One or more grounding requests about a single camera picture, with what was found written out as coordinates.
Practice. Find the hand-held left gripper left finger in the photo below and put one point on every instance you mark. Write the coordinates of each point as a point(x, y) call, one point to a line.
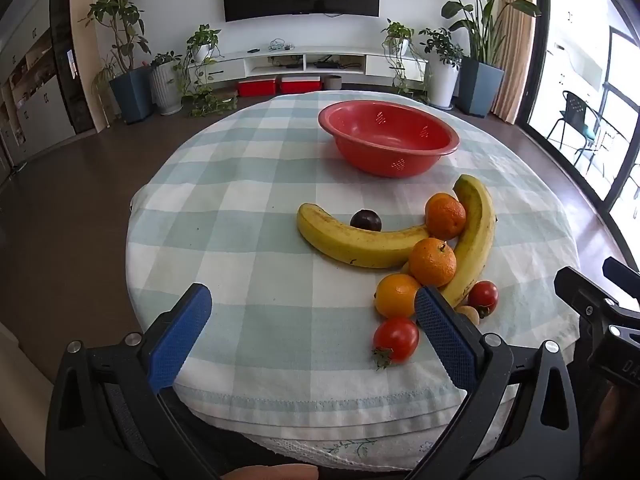
point(180, 340)

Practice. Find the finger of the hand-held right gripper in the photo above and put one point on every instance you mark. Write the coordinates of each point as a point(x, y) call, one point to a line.
point(575, 282)
point(620, 269)

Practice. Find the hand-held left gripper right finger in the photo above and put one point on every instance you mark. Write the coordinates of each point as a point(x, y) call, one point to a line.
point(445, 340)

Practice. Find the small tan round fruit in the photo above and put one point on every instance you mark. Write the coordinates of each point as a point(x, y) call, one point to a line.
point(470, 315)

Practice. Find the red tomato with green calyx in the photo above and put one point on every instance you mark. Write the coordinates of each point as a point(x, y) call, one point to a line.
point(397, 337)

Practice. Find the small red tomato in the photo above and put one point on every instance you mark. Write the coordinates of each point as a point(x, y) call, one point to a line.
point(482, 296)

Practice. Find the yellowish smooth orange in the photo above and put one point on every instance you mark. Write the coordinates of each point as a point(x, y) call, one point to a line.
point(395, 295)

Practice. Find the orange mandarin with green stem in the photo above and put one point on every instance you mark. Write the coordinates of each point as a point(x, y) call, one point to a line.
point(432, 262)

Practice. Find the long curved yellow banana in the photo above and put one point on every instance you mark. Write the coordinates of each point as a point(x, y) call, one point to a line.
point(480, 230)

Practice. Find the round orange mandarin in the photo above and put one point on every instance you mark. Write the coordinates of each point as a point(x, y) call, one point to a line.
point(445, 215)

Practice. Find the speckled yellow banana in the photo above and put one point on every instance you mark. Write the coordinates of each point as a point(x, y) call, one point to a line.
point(345, 247)

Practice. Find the dark purple plum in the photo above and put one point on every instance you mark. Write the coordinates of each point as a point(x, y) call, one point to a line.
point(365, 220)

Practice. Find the red perforated bowl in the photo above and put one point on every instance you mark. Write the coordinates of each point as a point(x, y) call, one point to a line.
point(390, 125)

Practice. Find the white embroidered table cover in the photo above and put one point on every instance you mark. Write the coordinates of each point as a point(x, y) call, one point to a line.
point(350, 447)

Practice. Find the green white checked tablecloth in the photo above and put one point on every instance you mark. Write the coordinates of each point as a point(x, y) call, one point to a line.
point(250, 210)

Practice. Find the black metal chair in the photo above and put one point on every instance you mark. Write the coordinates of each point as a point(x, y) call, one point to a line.
point(575, 110)

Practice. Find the bird of paradise plant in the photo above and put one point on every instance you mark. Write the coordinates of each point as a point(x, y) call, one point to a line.
point(477, 87)

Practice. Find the beige curtain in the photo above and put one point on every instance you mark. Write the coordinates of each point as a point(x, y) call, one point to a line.
point(520, 60)

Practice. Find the bushy plant tall white pot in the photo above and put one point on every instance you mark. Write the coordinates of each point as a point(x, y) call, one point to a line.
point(442, 82)

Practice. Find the black framed sliding door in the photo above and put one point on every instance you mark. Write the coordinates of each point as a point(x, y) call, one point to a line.
point(542, 35)

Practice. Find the tall leafy plant blue pot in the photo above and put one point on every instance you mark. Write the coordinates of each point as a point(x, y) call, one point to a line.
point(131, 95)

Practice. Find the plant in white ribbed pot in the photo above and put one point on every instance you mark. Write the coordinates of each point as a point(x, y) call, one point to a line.
point(165, 90)

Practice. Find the red storage box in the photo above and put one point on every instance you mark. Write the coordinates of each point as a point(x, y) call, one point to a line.
point(300, 85)
point(256, 88)

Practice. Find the grey round pot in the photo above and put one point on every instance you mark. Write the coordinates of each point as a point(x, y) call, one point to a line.
point(333, 82)

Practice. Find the white television cabinet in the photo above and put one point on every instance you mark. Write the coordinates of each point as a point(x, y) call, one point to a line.
point(390, 62)

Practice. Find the trailing pothos plant white pot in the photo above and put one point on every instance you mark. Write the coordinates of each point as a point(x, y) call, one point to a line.
point(202, 42)

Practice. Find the black set-top box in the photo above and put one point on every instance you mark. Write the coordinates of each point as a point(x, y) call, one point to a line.
point(327, 64)

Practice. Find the trailing vine plant on cabinet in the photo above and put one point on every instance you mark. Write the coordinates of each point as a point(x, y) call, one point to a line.
point(397, 32)

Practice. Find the white wall cabinet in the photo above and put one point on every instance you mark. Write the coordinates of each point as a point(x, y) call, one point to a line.
point(45, 110)

